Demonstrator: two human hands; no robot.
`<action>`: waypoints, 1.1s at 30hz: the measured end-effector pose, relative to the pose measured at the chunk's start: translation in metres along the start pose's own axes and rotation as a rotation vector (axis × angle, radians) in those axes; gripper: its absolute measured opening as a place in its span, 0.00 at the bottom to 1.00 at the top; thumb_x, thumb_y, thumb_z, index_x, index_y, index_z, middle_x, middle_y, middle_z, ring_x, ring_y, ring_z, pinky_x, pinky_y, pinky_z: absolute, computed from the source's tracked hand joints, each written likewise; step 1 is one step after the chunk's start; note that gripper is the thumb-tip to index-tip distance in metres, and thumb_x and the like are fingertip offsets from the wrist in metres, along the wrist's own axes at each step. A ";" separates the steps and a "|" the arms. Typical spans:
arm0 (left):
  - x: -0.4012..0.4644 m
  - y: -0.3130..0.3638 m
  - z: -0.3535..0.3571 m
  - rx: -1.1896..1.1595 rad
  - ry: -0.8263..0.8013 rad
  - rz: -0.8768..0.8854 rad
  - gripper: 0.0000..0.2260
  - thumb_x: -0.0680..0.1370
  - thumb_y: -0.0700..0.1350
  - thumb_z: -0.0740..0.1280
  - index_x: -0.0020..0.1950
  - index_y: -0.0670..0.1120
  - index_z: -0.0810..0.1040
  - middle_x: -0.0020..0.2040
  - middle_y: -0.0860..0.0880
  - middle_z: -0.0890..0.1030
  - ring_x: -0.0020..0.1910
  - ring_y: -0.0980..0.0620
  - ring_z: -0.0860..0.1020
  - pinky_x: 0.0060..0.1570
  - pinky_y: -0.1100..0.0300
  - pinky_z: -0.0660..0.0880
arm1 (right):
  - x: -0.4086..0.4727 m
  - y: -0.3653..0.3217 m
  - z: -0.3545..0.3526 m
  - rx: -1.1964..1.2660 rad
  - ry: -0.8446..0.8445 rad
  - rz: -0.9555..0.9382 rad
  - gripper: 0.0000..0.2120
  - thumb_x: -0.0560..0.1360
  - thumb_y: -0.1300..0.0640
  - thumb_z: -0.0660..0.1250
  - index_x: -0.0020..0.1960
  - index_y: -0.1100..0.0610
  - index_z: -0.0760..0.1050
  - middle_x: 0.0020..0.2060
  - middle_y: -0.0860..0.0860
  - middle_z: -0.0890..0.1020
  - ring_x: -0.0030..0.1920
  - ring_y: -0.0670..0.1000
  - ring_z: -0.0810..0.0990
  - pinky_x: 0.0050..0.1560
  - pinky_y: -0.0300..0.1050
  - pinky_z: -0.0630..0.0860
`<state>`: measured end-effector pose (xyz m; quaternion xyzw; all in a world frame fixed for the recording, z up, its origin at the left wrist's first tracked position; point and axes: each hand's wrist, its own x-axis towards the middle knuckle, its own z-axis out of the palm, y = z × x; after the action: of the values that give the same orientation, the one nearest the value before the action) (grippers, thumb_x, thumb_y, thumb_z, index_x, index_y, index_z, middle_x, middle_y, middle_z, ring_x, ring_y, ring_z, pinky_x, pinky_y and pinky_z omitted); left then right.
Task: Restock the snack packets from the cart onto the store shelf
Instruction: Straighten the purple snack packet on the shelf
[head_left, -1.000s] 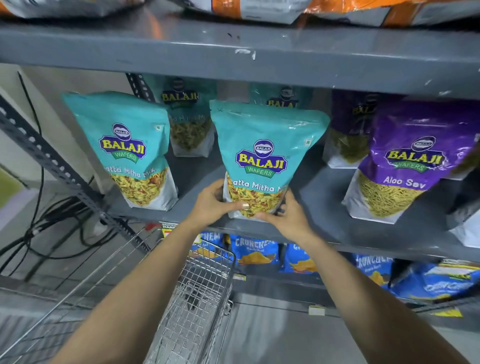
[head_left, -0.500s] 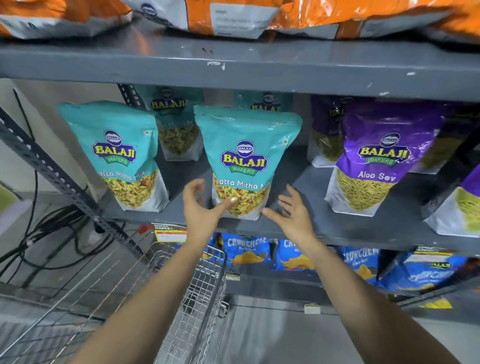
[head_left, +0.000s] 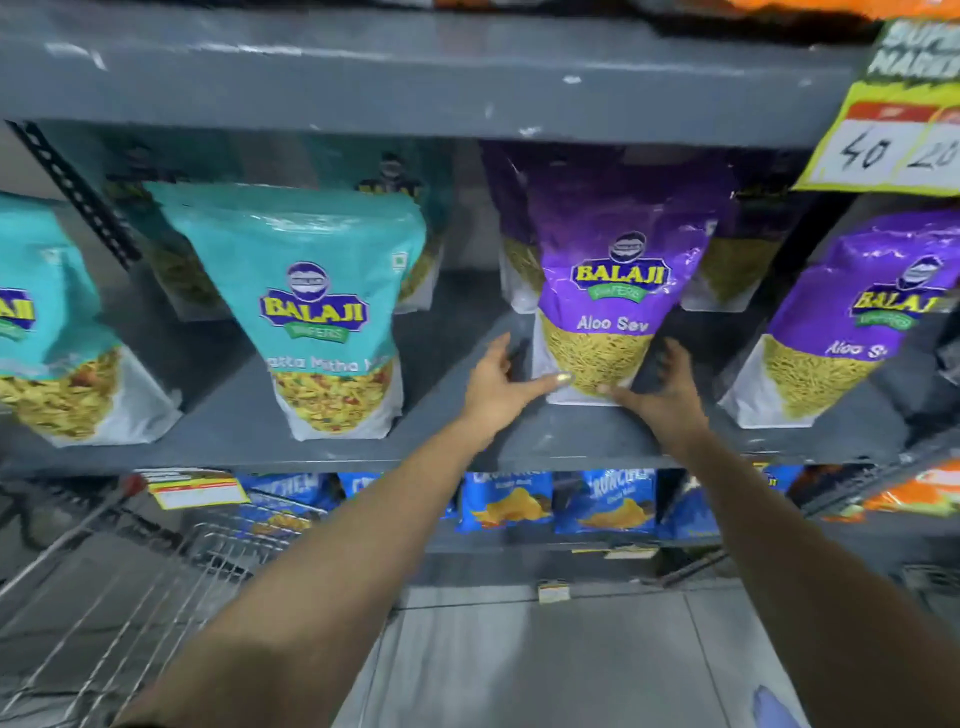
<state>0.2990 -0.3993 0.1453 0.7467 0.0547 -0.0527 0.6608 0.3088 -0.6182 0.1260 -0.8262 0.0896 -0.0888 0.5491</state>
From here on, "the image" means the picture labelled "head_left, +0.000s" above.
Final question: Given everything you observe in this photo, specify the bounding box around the person's left hand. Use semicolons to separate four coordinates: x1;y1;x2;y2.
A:
459;332;576;452

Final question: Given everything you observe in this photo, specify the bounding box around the person's right hand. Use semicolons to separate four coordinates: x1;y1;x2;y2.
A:
596;337;711;458

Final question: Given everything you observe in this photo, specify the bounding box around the purple snack packet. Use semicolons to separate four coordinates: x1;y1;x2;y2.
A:
480;141;546;316
525;147;732;407
718;208;960;430
678;150;815;315

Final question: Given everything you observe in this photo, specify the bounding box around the person's left forearm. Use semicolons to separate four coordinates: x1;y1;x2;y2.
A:
112;416;515;728

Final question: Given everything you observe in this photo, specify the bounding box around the person's right forearm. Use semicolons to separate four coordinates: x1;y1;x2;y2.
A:
660;431;960;728

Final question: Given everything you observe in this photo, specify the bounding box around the row of blue chip packets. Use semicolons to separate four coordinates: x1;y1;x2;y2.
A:
236;465;807;543

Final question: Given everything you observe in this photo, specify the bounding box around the teal snack packet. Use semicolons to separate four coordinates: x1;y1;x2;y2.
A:
97;129;243;324
142;182;429;442
300;135;456;316
0;191;184;449

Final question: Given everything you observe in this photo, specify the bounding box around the orange snack packet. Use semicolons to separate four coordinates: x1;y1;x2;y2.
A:
821;460;960;523

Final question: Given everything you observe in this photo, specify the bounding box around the grey metal shelving rack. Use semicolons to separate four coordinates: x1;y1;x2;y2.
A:
0;0;960;594

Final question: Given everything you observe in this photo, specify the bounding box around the blue shoe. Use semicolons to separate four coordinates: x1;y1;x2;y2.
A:
751;685;805;728

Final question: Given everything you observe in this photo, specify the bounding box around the small yellow shelf label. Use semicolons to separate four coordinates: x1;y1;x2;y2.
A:
138;468;252;512

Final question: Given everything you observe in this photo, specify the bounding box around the large yellow price sign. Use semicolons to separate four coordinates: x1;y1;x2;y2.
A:
793;18;960;198

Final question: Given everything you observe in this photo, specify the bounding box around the row of orange packets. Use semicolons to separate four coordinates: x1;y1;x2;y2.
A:
431;0;960;22

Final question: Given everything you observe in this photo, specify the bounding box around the metal wire shopping cart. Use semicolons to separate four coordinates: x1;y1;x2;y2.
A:
0;472;331;728

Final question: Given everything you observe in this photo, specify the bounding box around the black perforated shelf bracket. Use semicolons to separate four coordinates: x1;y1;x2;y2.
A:
6;120;142;273

